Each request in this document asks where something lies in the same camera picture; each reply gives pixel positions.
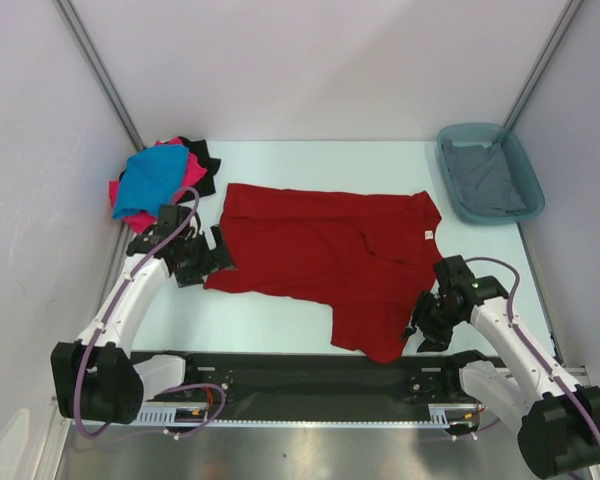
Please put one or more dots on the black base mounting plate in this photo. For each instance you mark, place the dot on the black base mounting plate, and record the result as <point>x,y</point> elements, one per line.
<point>281,388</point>

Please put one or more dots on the right aluminium corner post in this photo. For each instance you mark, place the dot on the right aluminium corner post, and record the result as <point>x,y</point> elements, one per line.
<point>548,52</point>

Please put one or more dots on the left aluminium corner post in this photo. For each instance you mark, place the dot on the left aluminium corner post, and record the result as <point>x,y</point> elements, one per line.
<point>86,46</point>

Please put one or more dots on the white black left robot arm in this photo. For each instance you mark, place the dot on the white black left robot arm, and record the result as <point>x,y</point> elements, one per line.
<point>125,310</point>

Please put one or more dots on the teal plastic basket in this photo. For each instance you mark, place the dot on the teal plastic basket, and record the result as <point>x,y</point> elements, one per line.
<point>522,172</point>

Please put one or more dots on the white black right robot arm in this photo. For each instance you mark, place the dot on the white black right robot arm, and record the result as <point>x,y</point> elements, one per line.
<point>556,419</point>

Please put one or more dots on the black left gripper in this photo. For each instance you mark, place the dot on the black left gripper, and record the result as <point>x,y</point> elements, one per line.
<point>214,259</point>

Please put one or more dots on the aluminium corner post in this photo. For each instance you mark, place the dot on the aluminium corner post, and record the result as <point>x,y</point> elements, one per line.
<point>86,46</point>
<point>548,52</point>

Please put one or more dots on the grey t shirt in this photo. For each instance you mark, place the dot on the grey t shirt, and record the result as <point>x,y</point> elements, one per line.
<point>482,179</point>

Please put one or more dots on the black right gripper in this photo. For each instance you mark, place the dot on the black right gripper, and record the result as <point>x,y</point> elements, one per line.
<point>436,340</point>

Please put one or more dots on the black folded t shirt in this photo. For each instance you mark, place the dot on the black folded t shirt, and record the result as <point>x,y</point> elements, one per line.
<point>202,165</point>

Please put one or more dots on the blue t shirt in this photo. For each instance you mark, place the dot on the blue t shirt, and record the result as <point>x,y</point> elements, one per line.
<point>150,178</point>

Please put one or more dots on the red t shirt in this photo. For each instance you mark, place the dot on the red t shirt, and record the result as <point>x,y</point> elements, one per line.
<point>368,257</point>

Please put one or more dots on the grey slotted cable duct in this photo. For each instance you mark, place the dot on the grey slotted cable duct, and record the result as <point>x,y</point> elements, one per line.
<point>438,416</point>

